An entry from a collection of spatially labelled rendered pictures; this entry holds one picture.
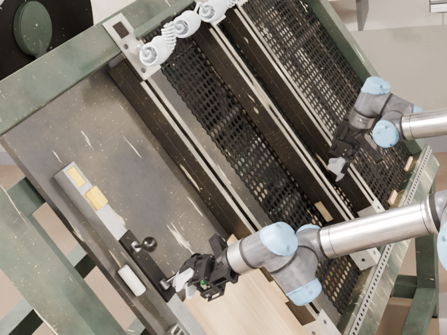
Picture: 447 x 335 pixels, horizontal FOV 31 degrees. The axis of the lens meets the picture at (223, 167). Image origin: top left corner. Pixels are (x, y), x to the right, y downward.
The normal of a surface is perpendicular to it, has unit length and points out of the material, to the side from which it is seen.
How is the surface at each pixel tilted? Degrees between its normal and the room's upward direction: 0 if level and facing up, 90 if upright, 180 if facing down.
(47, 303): 90
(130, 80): 90
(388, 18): 90
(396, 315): 0
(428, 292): 0
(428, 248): 90
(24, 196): 60
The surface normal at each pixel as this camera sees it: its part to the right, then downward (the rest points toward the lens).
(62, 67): 0.72, -0.41
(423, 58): -0.23, 0.44
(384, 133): -0.45, 0.43
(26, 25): 0.91, 0.04
